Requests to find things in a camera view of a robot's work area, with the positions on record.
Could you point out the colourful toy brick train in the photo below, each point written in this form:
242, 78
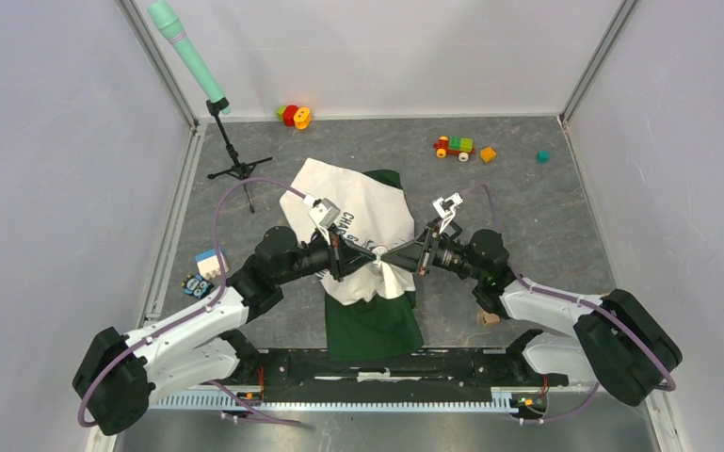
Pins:
460, 147

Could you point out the orange toy brick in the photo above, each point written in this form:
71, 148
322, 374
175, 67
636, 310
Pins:
487, 154

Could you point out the black tripod stand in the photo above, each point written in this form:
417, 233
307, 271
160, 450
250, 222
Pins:
239, 169

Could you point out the teal small cube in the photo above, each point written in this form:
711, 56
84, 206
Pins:
542, 157

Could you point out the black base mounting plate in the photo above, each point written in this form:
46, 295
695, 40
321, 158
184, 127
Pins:
427, 375

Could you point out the mint green microphone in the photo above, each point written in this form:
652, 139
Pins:
169, 25

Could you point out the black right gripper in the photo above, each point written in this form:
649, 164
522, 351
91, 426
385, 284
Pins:
413, 253

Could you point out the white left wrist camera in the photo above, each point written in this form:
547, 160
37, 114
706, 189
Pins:
322, 212

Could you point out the blue owl badge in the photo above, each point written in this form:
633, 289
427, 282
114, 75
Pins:
196, 286

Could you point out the red orange stacking rings toy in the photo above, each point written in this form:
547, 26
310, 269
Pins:
295, 116

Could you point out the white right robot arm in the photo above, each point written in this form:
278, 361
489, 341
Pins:
611, 340

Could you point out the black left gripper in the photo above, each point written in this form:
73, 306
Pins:
337, 249

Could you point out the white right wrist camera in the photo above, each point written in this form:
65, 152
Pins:
446, 208

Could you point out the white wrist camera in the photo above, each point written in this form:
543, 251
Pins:
446, 208
322, 212

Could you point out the blue and white toy brick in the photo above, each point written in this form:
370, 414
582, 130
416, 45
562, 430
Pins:
211, 263

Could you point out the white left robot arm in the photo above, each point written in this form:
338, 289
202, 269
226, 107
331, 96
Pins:
115, 380

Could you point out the wooden letter cube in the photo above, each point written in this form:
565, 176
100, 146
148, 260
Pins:
488, 319

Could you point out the white and green t-shirt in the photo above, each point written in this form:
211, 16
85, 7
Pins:
369, 315

